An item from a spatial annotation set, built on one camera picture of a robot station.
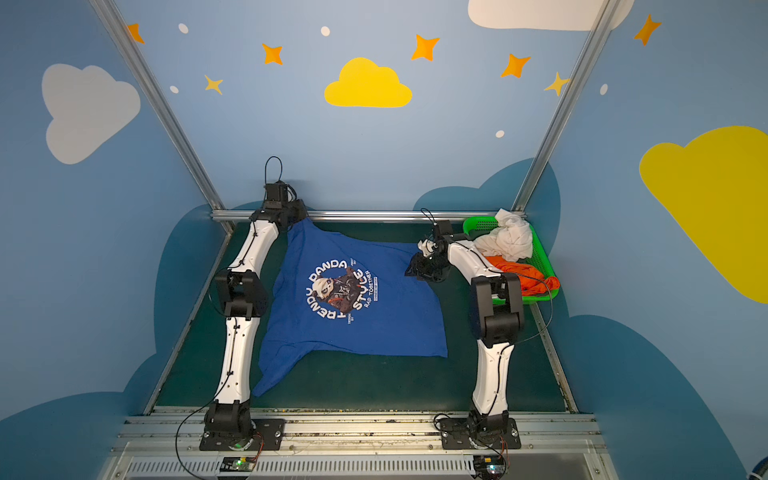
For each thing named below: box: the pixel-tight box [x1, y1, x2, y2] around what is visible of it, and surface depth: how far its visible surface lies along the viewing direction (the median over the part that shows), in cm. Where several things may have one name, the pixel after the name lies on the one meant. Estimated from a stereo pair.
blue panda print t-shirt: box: [252, 220, 448, 397], surface depth 102 cm
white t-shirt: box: [474, 208, 533, 262], surface depth 106 cm
